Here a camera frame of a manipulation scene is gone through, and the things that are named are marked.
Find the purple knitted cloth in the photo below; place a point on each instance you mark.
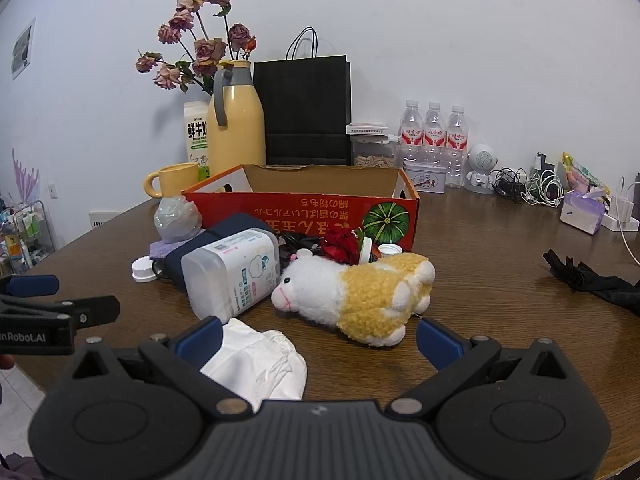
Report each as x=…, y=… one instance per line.
x=162, y=250

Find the black paper bag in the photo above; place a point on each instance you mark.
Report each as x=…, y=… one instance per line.
x=300, y=105

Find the small white bottle cap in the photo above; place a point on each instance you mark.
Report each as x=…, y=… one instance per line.
x=390, y=251

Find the white milk carton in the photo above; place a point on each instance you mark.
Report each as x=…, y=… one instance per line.
x=196, y=130

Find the white power strip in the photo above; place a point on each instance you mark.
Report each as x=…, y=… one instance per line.
x=622, y=212

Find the large white lid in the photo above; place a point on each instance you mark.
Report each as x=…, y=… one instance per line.
x=365, y=250

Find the colourful snack packets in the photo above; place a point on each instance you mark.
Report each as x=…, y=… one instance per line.
x=582, y=175

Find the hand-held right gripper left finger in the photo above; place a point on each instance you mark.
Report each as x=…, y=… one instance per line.
x=200, y=341

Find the clear seed container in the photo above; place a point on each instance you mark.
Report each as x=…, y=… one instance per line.
x=372, y=160

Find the white robot speaker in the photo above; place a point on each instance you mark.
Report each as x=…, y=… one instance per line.
x=482, y=157

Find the navy blue pouch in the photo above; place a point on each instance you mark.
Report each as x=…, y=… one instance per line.
x=230, y=225

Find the white and yellow plush sheep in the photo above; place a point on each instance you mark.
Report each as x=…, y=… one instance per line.
x=350, y=295

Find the white tissue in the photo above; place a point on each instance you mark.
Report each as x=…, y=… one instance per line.
x=265, y=365

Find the iridescent plastic bag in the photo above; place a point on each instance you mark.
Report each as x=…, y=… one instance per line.
x=175, y=220

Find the red artificial rose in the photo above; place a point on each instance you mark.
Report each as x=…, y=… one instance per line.
x=340, y=250

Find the white plastic wipes canister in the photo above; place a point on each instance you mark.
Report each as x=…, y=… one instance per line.
x=225, y=275

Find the dried rose bouquet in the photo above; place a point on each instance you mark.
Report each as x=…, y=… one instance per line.
x=210, y=50

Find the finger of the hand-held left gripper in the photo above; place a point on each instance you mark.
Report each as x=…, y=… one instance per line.
x=95, y=310
x=32, y=286

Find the purple wall sticker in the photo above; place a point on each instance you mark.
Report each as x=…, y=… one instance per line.
x=25, y=177

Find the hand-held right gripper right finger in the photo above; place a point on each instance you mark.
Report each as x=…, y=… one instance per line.
x=440, y=342

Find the yellow mug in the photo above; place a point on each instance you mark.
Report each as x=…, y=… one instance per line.
x=177, y=180

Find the yellow thermos jug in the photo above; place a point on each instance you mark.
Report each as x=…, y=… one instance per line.
x=235, y=130

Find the purple tissue pack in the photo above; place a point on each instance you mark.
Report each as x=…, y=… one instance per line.
x=580, y=210

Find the grey tin box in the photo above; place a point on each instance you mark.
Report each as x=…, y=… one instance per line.
x=425, y=177

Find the red cardboard box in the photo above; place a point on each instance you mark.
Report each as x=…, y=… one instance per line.
x=300, y=210

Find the white printed board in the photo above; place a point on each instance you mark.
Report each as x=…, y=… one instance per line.
x=105, y=218

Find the wall poster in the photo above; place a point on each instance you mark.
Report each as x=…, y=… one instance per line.
x=22, y=50

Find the white charger puck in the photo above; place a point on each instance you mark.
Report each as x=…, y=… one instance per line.
x=145, y=271

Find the black plug adapter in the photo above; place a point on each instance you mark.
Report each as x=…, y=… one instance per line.
x=544, y=162

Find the metal storage rack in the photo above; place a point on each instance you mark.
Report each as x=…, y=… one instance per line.
x=25, y=240

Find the clear water bottle red label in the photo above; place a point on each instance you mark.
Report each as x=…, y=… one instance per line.
x=434, y=135
x=457, y=140
x=411, y=135

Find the black glove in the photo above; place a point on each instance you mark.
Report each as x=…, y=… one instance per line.
x=590, y=277

